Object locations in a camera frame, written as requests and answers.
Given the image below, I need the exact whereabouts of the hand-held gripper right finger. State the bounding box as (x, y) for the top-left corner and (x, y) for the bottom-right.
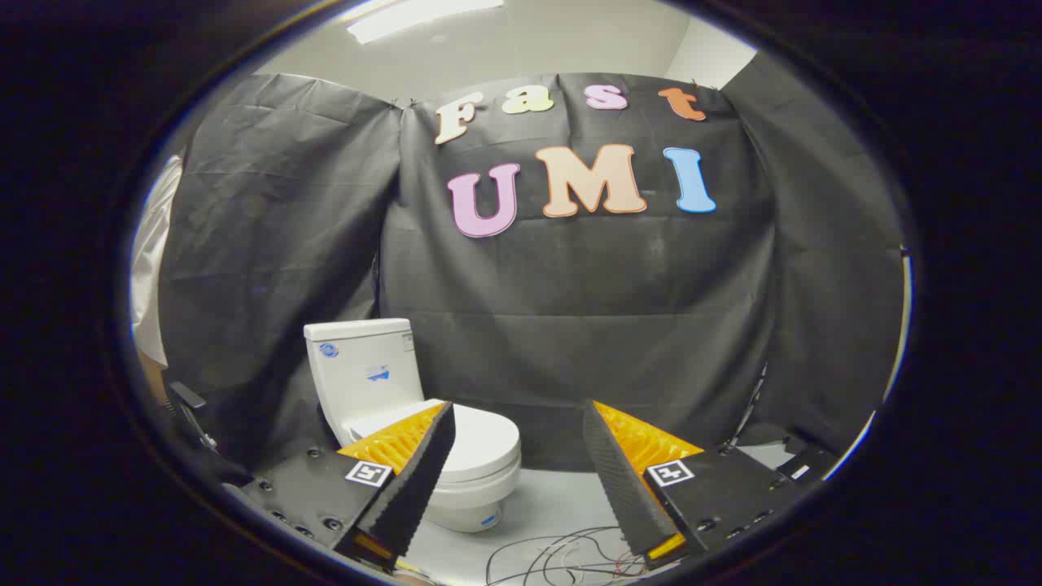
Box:
(581, 399), (803, 569)

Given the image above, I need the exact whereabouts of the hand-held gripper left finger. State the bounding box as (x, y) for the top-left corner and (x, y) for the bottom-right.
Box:
(224, 400), (457, 572)

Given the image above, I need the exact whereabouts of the white toilet lid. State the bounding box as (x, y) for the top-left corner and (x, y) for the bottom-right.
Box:
(348, 399), (522, 483)

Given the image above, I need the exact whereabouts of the white toilet seat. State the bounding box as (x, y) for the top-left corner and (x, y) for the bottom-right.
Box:
(436, 466), (522, 504)

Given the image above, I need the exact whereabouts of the white toilet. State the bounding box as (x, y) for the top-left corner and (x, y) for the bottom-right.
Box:
(304, 317), (522, 534)

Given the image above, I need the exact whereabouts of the black backdrop cloth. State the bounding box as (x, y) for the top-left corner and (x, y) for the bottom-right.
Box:
(159, 50), (906, 473)

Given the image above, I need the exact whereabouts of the black angular stand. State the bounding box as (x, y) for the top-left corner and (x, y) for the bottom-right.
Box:
(167, 381), (219, 450)

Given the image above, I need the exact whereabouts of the person's white clothing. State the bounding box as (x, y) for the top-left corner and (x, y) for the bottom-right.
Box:
(130, 155), (185, 369)

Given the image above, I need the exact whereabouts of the tangle of thin floor cables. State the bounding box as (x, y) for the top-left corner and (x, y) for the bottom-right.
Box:
(486, 527), (652, 586)

